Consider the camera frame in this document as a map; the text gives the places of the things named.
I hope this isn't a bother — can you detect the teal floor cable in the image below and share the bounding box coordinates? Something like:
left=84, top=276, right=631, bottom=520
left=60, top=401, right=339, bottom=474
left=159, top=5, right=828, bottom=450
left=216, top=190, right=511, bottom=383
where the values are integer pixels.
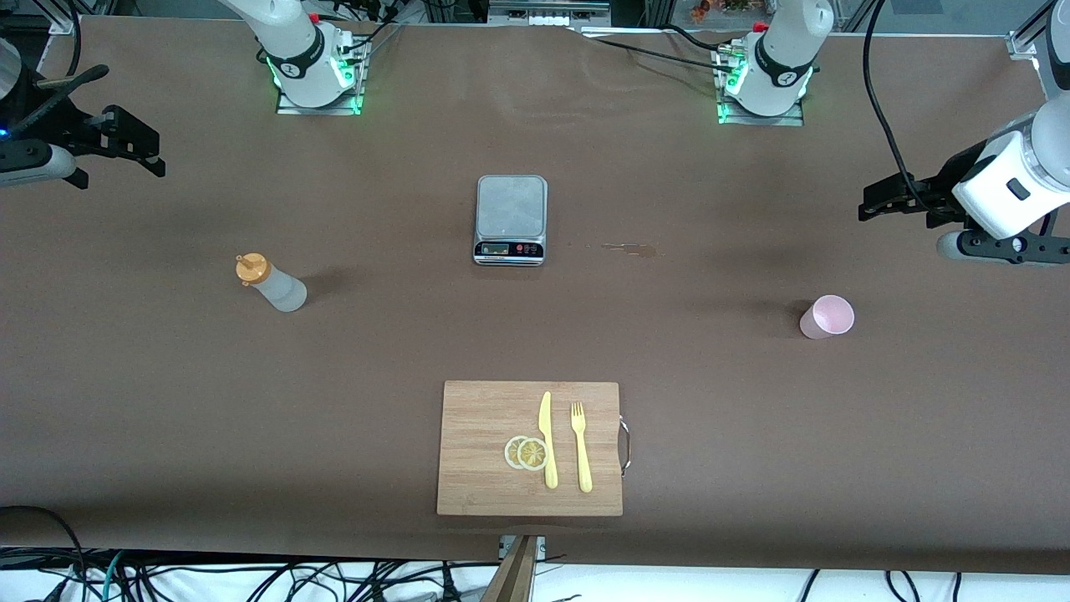
left=79, top=550, right=126, bottom=602

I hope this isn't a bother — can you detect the translucent sauce bottle orange cap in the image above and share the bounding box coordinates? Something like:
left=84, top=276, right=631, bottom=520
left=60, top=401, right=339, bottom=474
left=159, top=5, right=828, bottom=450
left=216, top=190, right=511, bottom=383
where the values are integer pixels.
left=235, top=253, right=308, bottom=314

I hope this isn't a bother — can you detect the aluminium frame profile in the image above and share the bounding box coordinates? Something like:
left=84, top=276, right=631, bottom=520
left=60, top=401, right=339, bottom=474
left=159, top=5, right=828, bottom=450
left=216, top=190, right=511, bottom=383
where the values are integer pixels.
left=48, top=0, right=84, bottom=36
left=1006, top=0, right=1056, bottom=61

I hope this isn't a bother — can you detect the brown table cover sheet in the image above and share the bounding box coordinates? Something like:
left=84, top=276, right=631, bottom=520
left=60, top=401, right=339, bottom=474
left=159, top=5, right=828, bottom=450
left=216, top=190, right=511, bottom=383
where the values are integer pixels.
left=0, top=15, right=1070, bottom=578

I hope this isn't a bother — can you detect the bamboo cutting board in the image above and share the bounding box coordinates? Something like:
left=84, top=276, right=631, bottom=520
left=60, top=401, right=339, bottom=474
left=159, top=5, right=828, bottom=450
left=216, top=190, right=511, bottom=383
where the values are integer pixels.
left=436, top=380, right=624, bottom=517

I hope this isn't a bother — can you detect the black looped floor cable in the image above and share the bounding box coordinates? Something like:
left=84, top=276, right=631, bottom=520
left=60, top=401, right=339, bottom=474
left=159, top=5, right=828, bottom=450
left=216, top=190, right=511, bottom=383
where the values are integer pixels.
left=0, top=505, right=89, bottom=602

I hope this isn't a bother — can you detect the silver digital kitchen scale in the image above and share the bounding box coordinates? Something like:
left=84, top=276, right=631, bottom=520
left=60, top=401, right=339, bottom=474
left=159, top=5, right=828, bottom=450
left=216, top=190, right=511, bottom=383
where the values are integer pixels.
left=473, top=174, right=549, bottom=267

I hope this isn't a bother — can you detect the wooden post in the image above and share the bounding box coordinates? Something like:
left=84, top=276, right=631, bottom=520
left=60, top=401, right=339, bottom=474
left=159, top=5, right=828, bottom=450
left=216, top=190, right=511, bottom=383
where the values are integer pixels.
left=483, top=535, right=538, bottom=602

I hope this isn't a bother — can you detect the black base power cable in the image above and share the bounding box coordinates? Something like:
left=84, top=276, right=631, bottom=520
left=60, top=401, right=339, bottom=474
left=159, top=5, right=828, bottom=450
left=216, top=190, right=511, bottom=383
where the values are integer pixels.
left=577, top=23, right=736, bottom=76

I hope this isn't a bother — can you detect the yellow plastic fork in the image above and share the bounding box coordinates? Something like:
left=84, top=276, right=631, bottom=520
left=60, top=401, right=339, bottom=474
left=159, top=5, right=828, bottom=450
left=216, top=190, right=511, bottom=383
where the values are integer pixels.
left=570, top=401, right=594, bottom=493

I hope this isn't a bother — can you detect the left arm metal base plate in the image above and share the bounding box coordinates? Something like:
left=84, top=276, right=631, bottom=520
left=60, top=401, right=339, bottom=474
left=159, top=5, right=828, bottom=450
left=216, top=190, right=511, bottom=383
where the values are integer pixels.
left=717, top=42, right=805, bottom=128

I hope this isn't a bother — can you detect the white power strip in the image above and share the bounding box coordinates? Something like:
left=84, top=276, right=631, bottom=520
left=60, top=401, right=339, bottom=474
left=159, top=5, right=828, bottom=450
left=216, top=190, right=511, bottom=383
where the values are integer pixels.
left=489, top=0, right=611, bottom=28

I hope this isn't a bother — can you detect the yellow plastic knife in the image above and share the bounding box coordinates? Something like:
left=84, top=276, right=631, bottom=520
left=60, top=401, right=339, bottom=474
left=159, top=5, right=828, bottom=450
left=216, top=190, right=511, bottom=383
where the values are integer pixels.
left=538, top=390, right=559, bottom=490

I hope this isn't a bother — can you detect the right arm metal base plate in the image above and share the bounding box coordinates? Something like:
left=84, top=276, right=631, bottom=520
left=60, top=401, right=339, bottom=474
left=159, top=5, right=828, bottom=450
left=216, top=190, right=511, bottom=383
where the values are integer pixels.
left=276, top=29, right=370, bottom=116

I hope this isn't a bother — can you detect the pink plastic cup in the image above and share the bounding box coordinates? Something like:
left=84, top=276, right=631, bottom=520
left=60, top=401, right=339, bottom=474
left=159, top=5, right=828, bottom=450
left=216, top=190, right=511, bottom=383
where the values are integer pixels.
left=799, top=294, right=855, bottom=340

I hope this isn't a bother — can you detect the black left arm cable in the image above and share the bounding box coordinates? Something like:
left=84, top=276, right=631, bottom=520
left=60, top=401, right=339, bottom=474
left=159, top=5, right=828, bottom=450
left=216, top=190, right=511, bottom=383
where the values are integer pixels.
left=863, top=0, right=925, bottom=197

